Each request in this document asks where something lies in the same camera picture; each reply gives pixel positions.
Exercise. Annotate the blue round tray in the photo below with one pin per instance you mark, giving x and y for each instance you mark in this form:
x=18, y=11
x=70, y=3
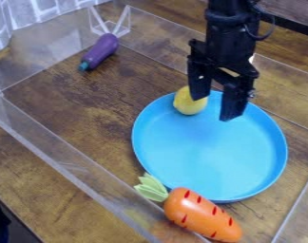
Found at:
x=228, y=160

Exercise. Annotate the clear acrylic enclosure wall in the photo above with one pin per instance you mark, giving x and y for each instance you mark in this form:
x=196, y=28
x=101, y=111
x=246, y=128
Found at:
x=67, y=166

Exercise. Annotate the white patterned curtain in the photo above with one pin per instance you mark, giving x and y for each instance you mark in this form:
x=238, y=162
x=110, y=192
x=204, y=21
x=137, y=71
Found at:
x=22, y=13

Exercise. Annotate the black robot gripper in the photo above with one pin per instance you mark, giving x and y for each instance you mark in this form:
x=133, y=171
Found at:
x=221, y=56

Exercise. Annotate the orange toy carrot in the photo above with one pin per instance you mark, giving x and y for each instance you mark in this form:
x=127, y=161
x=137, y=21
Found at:
x=192, y=211

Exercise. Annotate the yellow toy lemon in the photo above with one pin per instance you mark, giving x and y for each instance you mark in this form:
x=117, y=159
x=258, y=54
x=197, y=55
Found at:
x=185, y=104

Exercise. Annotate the purple toy eggplant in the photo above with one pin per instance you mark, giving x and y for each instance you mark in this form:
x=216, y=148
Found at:
x=103, y=48

